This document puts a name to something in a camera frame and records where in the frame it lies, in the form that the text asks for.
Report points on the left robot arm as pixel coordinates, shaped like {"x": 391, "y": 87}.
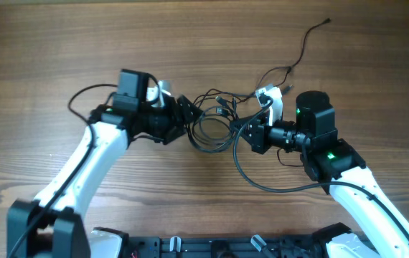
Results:
{"x": 51, "y": 225}

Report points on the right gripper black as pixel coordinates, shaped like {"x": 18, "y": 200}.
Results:
{"x": 257, "y": 134}

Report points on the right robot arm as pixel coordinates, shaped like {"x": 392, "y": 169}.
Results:
{"x": 334, "y": 165}

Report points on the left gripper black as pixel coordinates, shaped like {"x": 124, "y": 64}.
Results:
{"x": 176, "y": 118}

